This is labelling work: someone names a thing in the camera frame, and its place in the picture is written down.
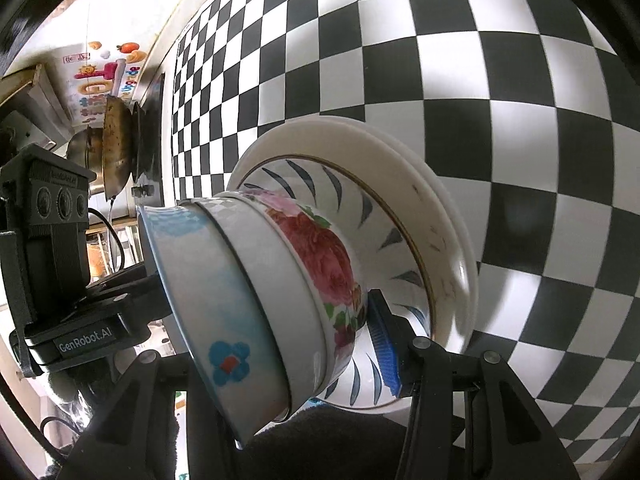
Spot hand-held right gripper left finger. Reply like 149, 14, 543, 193
65, 350, 246, 480

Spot black induction cooktop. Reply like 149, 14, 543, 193
135, 75, 167, 191

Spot white bowl blue flower print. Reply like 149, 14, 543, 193
136, 202, 293, 448

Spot black pot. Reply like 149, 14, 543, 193
130, 102, 152, 183

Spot white floral bowl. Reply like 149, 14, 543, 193
232, 130, 476, 361

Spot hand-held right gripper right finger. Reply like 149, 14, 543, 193
367, 290, 576, 480

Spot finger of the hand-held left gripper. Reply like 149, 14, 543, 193
90, 262, 173, 323

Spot white rose print bowl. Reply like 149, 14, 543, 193
240, 187, 368, 396

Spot white plate blue leaf pattern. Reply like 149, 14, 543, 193
235, 157, 436, 408

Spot plain white plate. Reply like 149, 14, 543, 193
231, 119, 481, 356

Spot steel pot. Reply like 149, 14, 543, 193
65, 127, 106, 196

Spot colourful wall stickers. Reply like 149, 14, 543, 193
62, 40, 147, 126

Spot metal range hood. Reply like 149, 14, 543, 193
0, 62, 71, 151

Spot black cable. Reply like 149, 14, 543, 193
87, 207, 126, 271

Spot black and white checkered cloth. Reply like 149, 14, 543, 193
170, 0, 640, 480

